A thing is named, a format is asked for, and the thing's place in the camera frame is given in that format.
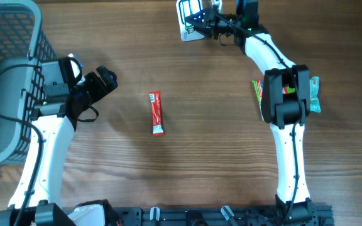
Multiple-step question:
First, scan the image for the white barcode scanner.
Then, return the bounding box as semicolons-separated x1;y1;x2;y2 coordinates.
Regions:
176;0;204;41

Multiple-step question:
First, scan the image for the light teal wipes packet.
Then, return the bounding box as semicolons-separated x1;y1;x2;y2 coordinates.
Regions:
310;77;321;113

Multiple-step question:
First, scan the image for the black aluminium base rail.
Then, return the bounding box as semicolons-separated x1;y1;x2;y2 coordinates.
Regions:
58;205;335;226

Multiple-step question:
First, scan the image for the red snack stick packet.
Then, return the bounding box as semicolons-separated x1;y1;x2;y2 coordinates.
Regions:
149;90;165;136

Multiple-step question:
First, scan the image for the grey plastic mesh basket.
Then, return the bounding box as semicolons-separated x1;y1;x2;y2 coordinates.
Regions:
0;1;57;164

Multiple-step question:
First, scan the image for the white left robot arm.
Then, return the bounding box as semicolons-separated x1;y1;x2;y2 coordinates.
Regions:
0;66;121;225

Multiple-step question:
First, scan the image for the green white small box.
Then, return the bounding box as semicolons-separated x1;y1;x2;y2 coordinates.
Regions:
185;25;195;34

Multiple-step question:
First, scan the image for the green gummy candy bag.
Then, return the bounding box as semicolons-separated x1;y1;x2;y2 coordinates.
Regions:
253;78;297;125

